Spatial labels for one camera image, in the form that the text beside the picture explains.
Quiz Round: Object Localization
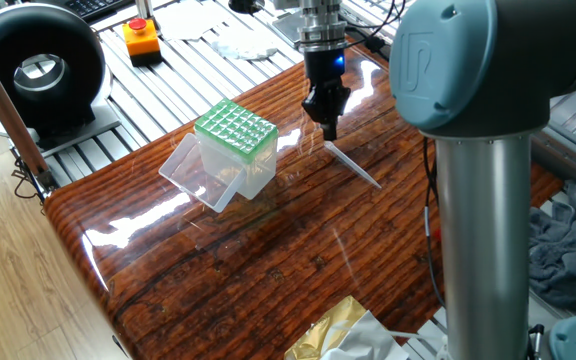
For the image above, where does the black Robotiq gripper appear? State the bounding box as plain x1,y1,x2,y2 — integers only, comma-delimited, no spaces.
300,47,353,142

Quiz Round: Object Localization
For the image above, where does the clear large pipette tip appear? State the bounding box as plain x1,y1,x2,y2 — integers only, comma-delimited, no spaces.
323,140,383,190

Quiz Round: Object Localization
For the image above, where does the clear tip box green rack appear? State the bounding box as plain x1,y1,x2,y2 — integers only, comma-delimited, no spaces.
158,97,280,214

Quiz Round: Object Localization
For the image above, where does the dark grey metal plate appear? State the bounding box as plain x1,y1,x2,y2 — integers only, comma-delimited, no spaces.
271,12,305,50

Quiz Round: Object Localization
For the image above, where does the white crumpled cloth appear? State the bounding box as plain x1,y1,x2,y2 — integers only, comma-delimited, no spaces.
211,27,280,62

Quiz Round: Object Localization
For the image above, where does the black knob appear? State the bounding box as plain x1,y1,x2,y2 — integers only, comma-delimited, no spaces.
227,0,267,15

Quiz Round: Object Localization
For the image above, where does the white paper sheet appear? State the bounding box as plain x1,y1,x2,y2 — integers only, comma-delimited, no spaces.
155,0,234,42

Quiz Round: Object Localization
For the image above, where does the orange emergency stop button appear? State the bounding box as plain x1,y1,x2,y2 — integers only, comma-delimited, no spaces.
121,17,163,68

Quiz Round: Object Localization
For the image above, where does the gold foil bag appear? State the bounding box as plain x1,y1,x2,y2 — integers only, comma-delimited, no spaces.
283,294,412,360

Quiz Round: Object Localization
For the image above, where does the black keyboard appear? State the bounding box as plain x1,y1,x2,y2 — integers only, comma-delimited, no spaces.
70,0,137,21

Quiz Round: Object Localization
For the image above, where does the grey cloth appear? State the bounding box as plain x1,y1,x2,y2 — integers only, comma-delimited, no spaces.
527,179,576,316

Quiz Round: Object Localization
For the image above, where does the black cable bundle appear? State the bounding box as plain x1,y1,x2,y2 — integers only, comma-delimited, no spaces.
337,0,447,309

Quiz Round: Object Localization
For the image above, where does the black cord loop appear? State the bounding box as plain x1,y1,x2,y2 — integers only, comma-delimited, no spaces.
11,157,44,202

